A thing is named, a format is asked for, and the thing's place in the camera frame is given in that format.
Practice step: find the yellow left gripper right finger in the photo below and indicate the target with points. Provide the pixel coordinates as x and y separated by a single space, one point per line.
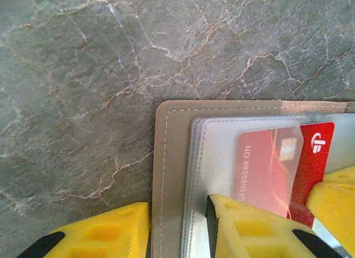
255 235

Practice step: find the red credit card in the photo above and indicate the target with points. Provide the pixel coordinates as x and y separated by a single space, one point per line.
313 163

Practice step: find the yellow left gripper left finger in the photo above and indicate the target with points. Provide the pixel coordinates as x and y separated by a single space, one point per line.
97 235

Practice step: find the beige card holder wallet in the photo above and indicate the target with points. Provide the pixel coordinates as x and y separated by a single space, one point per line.
172 158

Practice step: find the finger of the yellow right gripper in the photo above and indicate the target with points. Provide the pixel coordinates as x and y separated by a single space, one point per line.
342 176
335 211

